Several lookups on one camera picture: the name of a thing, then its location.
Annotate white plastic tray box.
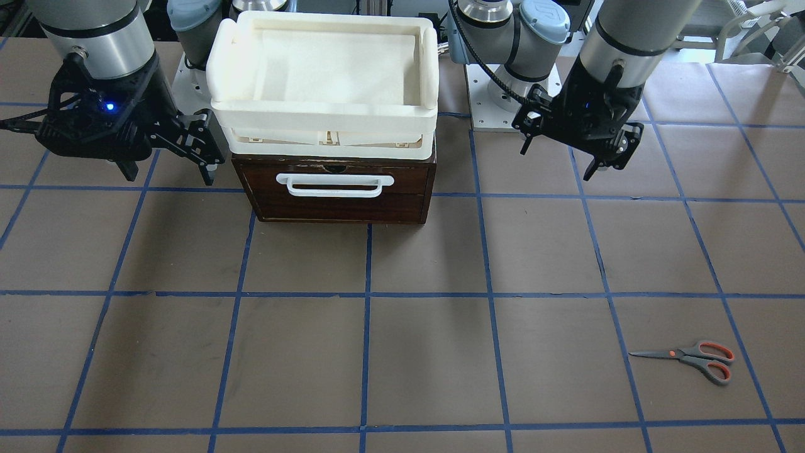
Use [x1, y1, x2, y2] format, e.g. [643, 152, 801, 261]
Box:
[206, 11, 439, 160]

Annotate grey office chair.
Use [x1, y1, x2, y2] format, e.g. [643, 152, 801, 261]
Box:
[672, 1, 803, 62]

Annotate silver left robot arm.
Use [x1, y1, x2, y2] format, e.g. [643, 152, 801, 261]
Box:
[448, 1, 699, 180]

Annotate grey orange scissors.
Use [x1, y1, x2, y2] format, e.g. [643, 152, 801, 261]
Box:
[629, 340, 735, 386]

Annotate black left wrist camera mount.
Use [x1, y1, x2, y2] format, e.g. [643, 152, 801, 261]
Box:
[555, 57, 645, 145]

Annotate wooden drawer with white handle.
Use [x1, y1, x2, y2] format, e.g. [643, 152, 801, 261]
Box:
[242, 162, 431, 215]

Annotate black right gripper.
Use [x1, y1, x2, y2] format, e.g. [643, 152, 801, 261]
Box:
[117, 109, 225, 186]

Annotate dark wooden drawer cabinet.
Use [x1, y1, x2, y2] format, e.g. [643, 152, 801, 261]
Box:
[231, 148, 437, 225]

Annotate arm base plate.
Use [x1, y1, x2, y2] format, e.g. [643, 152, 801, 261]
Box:
[464, 60, 574, 134]
[169, 52, 212, 132]

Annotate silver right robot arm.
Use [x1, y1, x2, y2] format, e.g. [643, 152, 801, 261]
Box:
[6, 1, 226, 186]

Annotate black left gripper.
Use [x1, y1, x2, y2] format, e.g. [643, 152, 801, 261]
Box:
[513, 85, 644, 181]

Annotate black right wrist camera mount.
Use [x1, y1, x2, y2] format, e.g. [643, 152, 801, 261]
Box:
[35, 52, 158, 162]

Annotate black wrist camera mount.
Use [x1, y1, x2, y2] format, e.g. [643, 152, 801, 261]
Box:
[555, 57, 645, 145]
[35, 52, 158, 162]

